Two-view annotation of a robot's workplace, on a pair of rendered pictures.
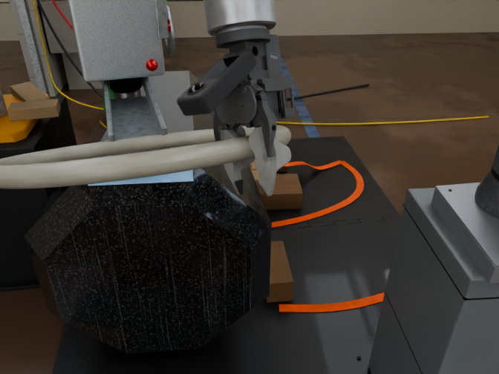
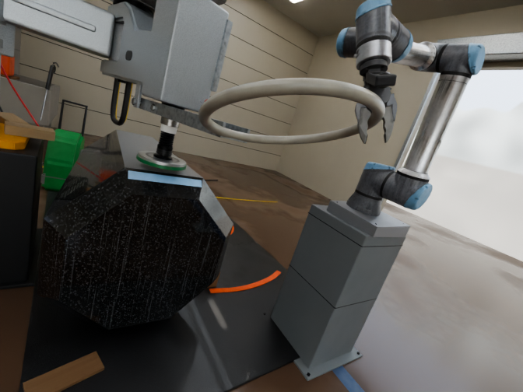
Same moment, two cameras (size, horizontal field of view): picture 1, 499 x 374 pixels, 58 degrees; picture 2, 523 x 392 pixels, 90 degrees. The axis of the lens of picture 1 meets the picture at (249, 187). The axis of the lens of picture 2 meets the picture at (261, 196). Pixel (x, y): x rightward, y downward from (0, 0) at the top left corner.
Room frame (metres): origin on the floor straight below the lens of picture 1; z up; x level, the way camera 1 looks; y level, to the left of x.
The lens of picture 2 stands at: (0.03, 0.59, 1.19)
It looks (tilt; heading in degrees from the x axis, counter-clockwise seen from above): 14 degrees down; 327
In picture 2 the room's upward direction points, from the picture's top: 17 degrees clockwise
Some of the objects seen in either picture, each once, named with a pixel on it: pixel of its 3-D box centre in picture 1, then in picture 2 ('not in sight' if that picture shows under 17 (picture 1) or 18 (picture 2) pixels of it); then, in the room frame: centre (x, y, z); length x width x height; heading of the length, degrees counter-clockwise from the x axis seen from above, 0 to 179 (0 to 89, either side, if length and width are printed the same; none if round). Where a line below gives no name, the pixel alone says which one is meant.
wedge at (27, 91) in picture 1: (30, 93); (15, 120); (2.09, 1.07, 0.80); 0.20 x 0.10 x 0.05; 47
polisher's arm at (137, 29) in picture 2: not in sight; (147, 58); (1.68, 0.47, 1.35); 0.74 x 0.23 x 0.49; 17
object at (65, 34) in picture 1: (97, 33); (25, 111); (4.93, 1.62, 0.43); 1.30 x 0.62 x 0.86; 4
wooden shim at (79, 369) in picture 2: not in sight; (66, 376); (0.99, 0.62, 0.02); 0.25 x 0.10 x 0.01; 111
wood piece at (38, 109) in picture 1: (35, 109); (30, 131); (1.88, 0.96, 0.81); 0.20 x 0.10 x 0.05; 105
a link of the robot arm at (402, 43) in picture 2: not in sight; (388, 41); (0.67, -0.09, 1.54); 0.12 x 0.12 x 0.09; 10
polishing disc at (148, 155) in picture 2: not in sight; (163, 159); (1.30, 0.37, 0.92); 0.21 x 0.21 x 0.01
